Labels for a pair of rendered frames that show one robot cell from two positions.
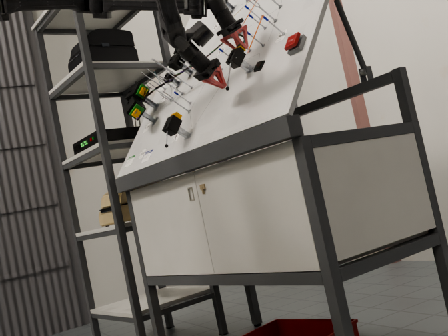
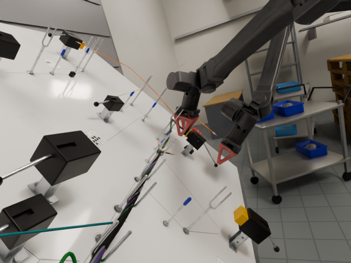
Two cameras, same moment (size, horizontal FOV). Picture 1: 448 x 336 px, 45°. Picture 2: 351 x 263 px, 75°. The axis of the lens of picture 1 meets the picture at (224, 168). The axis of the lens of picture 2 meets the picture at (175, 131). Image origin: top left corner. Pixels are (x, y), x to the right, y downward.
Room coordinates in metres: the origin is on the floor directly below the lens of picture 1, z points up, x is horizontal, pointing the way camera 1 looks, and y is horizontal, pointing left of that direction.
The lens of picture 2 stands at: (2.42, 0.46, 1.37)
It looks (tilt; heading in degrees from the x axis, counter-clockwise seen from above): 12 degrees down; 231
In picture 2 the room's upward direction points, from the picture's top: 15 degrees counter-clockwise
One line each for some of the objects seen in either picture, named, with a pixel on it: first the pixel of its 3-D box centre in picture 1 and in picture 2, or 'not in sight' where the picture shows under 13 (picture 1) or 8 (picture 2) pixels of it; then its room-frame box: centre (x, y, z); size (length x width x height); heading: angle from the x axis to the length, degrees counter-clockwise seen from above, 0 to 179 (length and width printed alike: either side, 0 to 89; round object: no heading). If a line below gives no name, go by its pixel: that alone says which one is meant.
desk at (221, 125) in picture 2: not in sight; (227, 112); (-1.79, -2.68, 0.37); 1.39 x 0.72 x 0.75; 28
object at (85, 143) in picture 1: (114, 141); not in sight; (2.81, 0.53, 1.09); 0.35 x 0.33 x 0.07; 37
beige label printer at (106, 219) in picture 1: (131, 202); not in sight; (2.77, 0.50, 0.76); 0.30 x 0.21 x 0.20; 130
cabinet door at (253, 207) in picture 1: (249, 214); not in sight; (1.82, -0.05, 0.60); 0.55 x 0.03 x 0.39; 37
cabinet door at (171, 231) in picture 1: (169, 228); not in sight; (2.26, 0.28, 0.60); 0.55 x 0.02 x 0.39; 37
